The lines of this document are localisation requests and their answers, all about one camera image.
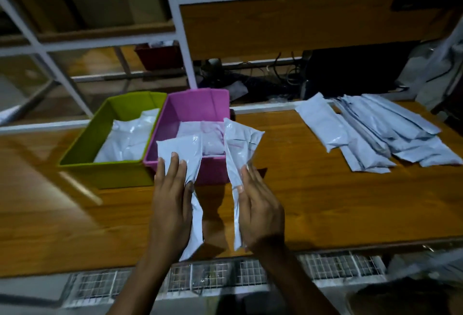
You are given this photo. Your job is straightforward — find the person's right forearm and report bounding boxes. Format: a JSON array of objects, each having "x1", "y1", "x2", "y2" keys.
[{"x1": 252, "y1": 238, "x2": 340, "y2": 315}]

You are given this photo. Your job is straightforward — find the grey plastic bags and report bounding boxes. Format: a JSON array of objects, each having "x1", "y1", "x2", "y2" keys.
[{"x1": 395, "y1": 17, "x2": 463, "y2": 110}]

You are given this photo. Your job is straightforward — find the pile of white mailer packets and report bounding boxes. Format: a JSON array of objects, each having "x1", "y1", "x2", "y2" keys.
[{"x1": 294, "y1": 92, "x2": 463, "y2": 174}]

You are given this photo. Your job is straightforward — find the person's left hand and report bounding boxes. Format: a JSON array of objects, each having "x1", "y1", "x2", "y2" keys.
[{"x1": 148, "y1": 152, "x2": 194, "y2": 259}]

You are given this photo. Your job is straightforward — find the white packets in green bin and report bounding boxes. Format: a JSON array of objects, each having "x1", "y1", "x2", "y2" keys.
[{"x1": 94, "y1": 108, "x2": 161, "y2": 163}]

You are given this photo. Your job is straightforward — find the black cables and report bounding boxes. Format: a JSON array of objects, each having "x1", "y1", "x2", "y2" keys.
[{"x1": 265, "y1": 52, "x2": 304, "y2": 88}]

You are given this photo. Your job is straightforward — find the black computer case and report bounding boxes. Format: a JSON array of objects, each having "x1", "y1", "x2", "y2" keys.
[{"x1": 301, "y1": 41, "x2": 421, "y2": 100}]

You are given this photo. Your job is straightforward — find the black device with pouch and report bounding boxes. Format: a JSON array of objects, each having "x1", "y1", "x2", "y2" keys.
[{"x1": 198, "y1": 58, "x2": 251, "y2": 103}]

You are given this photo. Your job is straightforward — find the pink plastic bin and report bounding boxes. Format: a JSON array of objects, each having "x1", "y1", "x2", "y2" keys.
[{"x1": 143, "y1": 88, "x2": 232, "y2": 186}]

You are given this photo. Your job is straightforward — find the person's right hand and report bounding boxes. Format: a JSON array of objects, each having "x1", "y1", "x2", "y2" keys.
[{"x1": 237, "y1": 164, "x2": 286, "y2": 254}]

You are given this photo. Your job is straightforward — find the green plastic bin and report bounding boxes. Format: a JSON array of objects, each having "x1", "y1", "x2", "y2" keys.
[{"x1": 57, "y1": 91, "x2": 168, "y2": 189}]

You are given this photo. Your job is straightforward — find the white wire mesh rack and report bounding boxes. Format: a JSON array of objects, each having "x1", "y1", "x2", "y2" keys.
[{"x1": 61, "y1": 251, "x2": 388, "y2": 308}]

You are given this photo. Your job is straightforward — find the person's left forearm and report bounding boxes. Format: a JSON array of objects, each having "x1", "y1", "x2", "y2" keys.
[{"x1": 106, "y1": 250, "x2": 182, "y2": 315}]

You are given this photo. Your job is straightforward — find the clear plastic bags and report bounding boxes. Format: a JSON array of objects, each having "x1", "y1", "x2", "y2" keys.
[{"x1": 383, "y1": 247, "x2": 463, "y2": 283}]

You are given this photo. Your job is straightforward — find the white packets in pink bin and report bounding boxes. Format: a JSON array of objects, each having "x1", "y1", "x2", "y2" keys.
[{"x1": 175, "y1": 121, "x2": 227, "y2": 157}]

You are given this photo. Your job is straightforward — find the white metal shelf frame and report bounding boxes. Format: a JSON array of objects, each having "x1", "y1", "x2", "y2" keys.
[{"x1": 0, "y1": 0, "x2": 408, "y2": 135}]

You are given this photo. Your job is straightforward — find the white plastic mailer packet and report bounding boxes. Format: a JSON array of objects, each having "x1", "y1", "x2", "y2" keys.
[
  {"x1": 223, "y1": 118, "x2": 265, "y2": 252},
  {"x1": 157, "y1": 134, "x2": 204, "y2": 262}
]

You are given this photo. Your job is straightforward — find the dark red plastic bin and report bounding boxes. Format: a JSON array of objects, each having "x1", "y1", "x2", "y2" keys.
[{"x1": 134, "y1": 42, "x2": 184, "y2": 71}]

